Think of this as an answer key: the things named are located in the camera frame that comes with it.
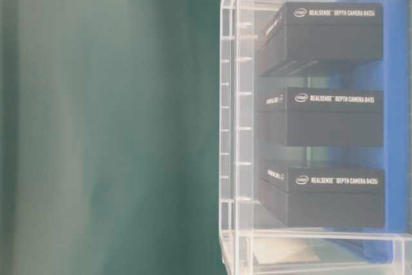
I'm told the black camera box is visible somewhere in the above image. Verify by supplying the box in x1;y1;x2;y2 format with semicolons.
257;87;384;147
257;160;386;228
255;2;383;77

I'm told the clear plastic storage case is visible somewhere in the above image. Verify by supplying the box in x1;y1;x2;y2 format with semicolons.
218;0;411;274

